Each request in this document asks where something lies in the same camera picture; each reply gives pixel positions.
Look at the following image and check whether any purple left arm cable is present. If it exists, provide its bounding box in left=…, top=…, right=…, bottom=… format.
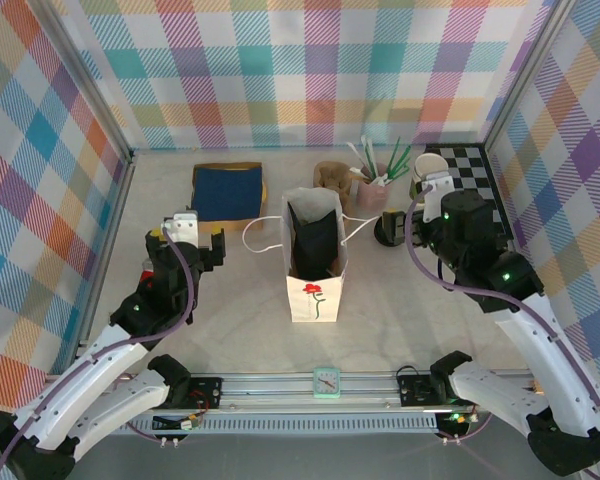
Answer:
left=0, top=227, right=199, bottom=480

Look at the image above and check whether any brown pulp cup carrier stack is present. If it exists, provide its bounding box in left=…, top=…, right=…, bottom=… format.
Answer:
left=313, top=160, right=360, bottom=214

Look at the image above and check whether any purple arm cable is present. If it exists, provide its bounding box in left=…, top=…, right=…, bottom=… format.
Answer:
left=404, top=184, right=600, bottom=480
left=0, top=227, right=199, bottom=480

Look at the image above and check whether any white wrapped straw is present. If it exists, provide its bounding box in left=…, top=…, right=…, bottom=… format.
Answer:
left=362, top=137, right=379, bottom=177
left=347, top=141, right=370, bottom=172

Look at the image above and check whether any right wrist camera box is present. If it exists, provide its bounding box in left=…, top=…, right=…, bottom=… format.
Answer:
left=420, top=168, right=455, bottom=225

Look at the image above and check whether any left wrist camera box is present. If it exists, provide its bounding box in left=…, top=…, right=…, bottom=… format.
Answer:
left=159, top=211, right=202, bottom=250

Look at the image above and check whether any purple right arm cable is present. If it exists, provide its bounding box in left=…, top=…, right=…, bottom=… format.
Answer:
left=404, top=184, right=600, bottom=480

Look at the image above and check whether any black white chessboard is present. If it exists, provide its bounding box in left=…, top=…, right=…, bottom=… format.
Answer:
left=423, top=143, right=515, bottom=241

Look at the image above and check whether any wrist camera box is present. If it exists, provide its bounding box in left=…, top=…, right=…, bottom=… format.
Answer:
left=420, top=168, right=455, bottom=225
left=159, top=211, right=202, bottom=250

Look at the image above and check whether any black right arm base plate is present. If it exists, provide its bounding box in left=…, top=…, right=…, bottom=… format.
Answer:
left=396, top=372, right=492, bottom=409

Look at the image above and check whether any grey slotted cable duct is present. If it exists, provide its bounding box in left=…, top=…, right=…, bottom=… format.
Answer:
left=58, top=417, right=440, bottom=435

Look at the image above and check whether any black cup lid stack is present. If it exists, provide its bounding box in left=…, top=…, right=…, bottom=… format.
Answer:
left=373, top=219, right=410, bottom=248

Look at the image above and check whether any small connector board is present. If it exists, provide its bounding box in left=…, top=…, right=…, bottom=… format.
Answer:
left=435, top=410, right=480, bottom=432
left=151, top=412, right=203, bottom=433

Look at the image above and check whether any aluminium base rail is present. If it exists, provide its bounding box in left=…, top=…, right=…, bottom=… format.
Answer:
left=33, top=370, right=589, bottom=417

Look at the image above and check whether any white flower paper bag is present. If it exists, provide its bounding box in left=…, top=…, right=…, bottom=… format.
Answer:
left=241, top=187, right=385, bottom=325

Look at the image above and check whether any green white paper cup stack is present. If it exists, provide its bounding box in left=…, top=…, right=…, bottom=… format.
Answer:
left=410, top=152, right=452, bottom=201

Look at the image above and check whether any dark blue napkin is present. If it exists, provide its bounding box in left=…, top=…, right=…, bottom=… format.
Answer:
left=190, top=166, right=265, bottom=221
left=286, top=201, right=342, bottom=279

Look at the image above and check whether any aluminium corner post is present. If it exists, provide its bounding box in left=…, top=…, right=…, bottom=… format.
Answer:
left=481, top=0, right=579, bottom=151
left=42, top=0, right=136, bottom=164

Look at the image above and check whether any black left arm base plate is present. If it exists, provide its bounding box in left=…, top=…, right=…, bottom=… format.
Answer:
left=131, top=375, right=224, bottom=412

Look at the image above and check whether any pink straw holder cup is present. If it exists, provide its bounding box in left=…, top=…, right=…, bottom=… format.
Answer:
left=357, top=175, right=392, bottom=208

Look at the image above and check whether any small mint green clock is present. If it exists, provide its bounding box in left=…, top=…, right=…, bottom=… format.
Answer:
left=312, top=366, right=343, bottom=400

